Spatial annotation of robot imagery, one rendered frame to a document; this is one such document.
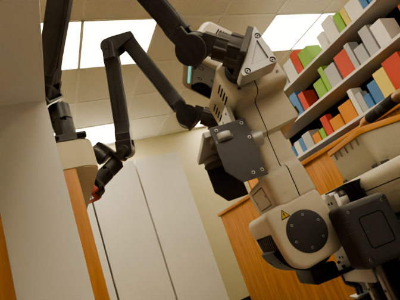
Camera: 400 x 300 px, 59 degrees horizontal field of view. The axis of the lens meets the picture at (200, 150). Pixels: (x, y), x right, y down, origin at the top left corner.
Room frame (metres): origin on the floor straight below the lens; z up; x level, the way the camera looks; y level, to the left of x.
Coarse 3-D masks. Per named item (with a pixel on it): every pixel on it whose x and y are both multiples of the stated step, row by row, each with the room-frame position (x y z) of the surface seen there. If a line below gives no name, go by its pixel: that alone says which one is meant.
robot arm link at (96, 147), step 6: (96, 144) 1.20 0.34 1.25; (102, 144) 1.20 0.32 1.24; (96, 150) 1.19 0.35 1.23; (102, 150) 1.20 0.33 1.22; (108, 150) 1.20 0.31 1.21; (120, 150) 1.18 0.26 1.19; (126, 150) 1.18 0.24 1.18; (96, 156) 1.20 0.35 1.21; (102, 156) 1.20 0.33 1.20; (114, 156) 1.19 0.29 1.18; (120, 156) 1.19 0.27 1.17
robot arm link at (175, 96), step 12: (120, 36) 1.10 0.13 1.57; (132, 36) 1.11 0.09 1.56; (120, 48) 1.17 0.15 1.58; (132, 48) 1.13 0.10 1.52; (144, 60) 1.14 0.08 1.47; (144, 72) 1.15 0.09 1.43; (156, 72) 1.15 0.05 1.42; (156, 84) 1.16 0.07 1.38; (168, 84) 1.17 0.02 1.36; (168, 96) 1.18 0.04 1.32; (180, 96) 1.18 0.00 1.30; (180, 108) 1.16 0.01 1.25; (192, 108) 1.17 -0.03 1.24; (180, 120) 1.17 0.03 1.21; (192, 120) 1.17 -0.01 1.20
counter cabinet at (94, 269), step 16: (64, 176) 0.41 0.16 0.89; (80, 192) 0.41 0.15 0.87; (80, 208) 0.41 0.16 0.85; (0, 224) 0.37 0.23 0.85; (80, 224) 0.41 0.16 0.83; (0, 240) 0.37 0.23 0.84; (80, 240) 0.41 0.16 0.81; (0, 256) 0.37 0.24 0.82; (96, 256) 0.41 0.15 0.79; (0, 272) 0.37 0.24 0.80; (96, 272) 0.41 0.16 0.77; (0, 288) 0.37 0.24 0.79; (96, 288) 0.41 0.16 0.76
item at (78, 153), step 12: (60, 144) 0.41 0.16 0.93; (72, 144) 0.41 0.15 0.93; (84, 144) 0.42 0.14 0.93; (60, 156) 0.41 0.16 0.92; (72, 156) 0.41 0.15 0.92; (84, 156) 0.42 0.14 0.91; (72, 168) 0.41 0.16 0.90; (84, 168) 0.43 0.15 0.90; (96, 168) 0.44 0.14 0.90; (84, 180) 0.47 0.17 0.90; (84, 192) 0.53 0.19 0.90
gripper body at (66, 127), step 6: (54, 120) 0.90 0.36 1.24; (60, 120) 0.90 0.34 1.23; (66, 120) 0.91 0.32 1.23; (72, 120) 0.93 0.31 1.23; (54, 126) 0.91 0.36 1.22; (60, 126) 0.90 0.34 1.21; (66, 126) 0.90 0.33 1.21; (72, 126) 0.92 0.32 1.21; (60, 132) 0.90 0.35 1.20; (66, 132) 0.90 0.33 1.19; (72, 132) 0.91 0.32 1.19; (78, 132) 0.91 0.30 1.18; (84, 132) 0.92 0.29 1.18
